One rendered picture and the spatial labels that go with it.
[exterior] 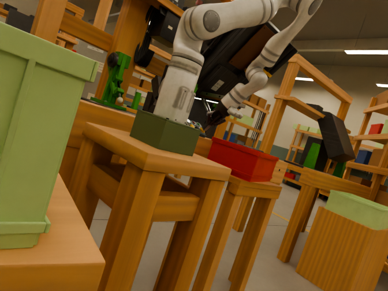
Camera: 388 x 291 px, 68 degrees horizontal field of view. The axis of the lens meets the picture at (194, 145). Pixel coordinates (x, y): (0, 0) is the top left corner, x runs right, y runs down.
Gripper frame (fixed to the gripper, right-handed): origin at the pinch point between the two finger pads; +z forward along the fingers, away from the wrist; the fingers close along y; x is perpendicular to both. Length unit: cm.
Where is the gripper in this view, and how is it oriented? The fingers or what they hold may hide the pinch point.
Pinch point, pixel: (205, 126)
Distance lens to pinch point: 131.4
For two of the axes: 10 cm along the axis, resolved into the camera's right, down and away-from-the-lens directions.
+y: -6.8, -1.7, -7.2
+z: -6.4, 6.3, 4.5
